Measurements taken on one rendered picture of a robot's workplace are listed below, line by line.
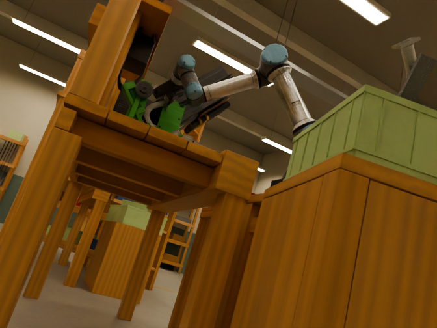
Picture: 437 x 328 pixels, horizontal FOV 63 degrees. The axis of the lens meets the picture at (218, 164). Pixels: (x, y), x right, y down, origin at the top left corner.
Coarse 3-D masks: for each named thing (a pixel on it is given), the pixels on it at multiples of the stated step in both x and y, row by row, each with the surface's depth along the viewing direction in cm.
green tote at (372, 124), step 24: (360, 96) 80; (384, 96) 79; (336, 120) 89; (360, 120) 77; (384, 120) 78; (408, 120) 79; (432, 120) 80; (312, 144) 100; (336, 144) 84; (360, 144) 75; (384, 144) 77; (408, 144) 78; (432, 144) 79; (288, 168) 114; (408, 168) 76; (432, 168) 78
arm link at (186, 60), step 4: (184, 56) 161; (188, 56) 162; (180, 60) 160; (184, 60) 160; (188, 60) 161; (192, 60) 162; (176, 64) 165; (180, 64) 161; (184, 64) 160; (188, 64) 160; (192, 64) 161; (176, 68) 165; (180, 68) 162; (184, 68) 162; (188, 68) 161; (192, 68) 164; (176, 72) 166; (180, 72) 163; (176, 76) 167; (180, 80) 169
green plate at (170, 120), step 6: (174, 102) 196; (168, 108) 193; (174, 108) 194; (180, 108) 196; (162, 114) 189; (168, 114) 191; (174, 114) 193; (180, 114) 194; (162, 120) 188; (168, 120) 190; (174, 120) 191; (180, 120) 193; (162, 126) 186; (168, 126) 188; (174, 126) 190; (168, 132) 187
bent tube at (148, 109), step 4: (164, 100) 189; (152, 104) 185; (156, 104) 186; (160, 104) 188; (148, 108) 183; (152, 108) 185; (148, 112) 183; (144, 116) 181; (148, 116) 181; (148, 120) 180; (152, 124) 180
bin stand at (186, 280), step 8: (208, 208) 205; (200, 216) 214; (208, 216) 200; (200, 224) 210; (208, 224) 211; (200, 232) 209; (200, 240) 208; (192, 248) 207; (200, 248) 207; (192, 256) 205; (192, 264) 204; (184, 272) 206; (192, 272) 203; (184, 280) 201; (184, 288) 200; (184, 296) 200; (176, 304) 198; (184, 304) 199; (176, 312) 197; (176, 320) 196
